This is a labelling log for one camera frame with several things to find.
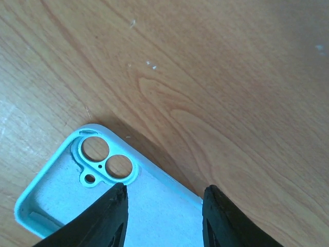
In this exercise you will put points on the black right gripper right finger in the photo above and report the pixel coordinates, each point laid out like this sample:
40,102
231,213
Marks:
224,224

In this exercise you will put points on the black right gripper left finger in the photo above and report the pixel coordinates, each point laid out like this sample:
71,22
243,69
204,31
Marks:
104,223

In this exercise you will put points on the light blue phone case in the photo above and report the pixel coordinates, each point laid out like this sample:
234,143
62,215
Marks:
162,212

